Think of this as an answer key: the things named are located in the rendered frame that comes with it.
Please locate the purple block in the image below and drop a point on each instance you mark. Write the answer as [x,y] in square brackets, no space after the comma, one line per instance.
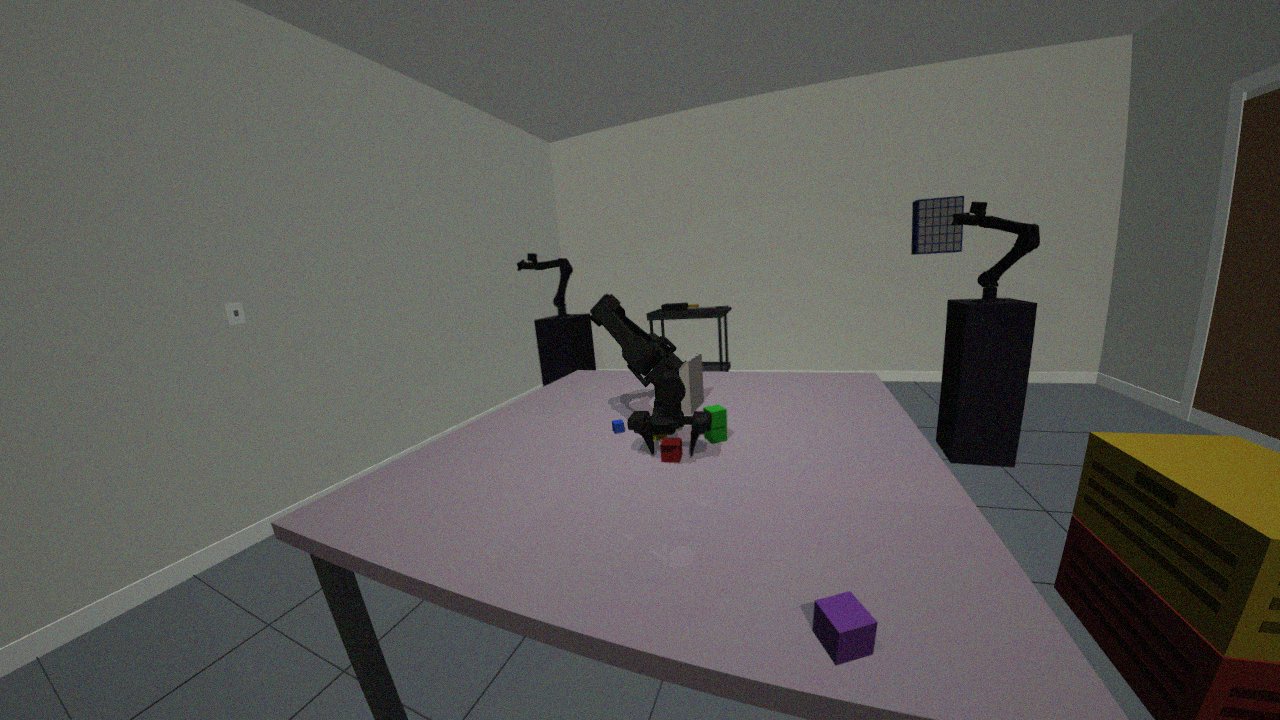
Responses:
[844,627]

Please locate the red block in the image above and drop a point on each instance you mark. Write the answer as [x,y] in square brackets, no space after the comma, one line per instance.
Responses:
[671,450]

